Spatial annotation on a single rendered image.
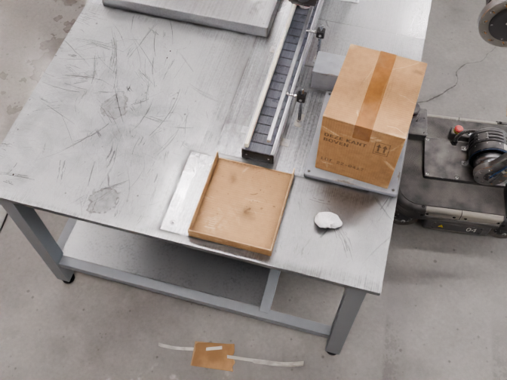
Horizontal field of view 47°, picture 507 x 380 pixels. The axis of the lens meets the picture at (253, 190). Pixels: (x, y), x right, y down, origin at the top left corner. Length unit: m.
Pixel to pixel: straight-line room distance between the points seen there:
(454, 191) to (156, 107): 1.35
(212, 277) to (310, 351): 0.52
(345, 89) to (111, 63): 0.92
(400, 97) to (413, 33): 0.65
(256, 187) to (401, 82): 0.55
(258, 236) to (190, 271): 0.69
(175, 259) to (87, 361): 0.56
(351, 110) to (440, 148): 1.13
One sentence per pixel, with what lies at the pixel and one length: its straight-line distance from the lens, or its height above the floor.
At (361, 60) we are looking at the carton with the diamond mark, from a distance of 1.84.
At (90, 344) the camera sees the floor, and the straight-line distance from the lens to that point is 2.63.
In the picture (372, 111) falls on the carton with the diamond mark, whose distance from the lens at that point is 1.72.
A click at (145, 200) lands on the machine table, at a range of 1.89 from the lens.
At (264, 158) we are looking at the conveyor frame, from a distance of 1.91.
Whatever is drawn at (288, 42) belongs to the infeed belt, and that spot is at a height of 0.88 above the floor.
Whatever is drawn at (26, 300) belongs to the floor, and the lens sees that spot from 2.79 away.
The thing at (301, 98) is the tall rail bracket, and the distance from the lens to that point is 1.92.
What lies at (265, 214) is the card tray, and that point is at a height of 0.83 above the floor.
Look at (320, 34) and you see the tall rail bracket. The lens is 2.13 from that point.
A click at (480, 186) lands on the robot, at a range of 2.75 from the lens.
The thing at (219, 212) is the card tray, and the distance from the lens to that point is 1.83.
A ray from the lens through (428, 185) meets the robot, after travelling 2.68.
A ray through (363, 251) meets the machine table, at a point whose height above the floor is 0.83.
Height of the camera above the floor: 2.44
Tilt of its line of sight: 59 degrees down
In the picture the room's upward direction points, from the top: straight up
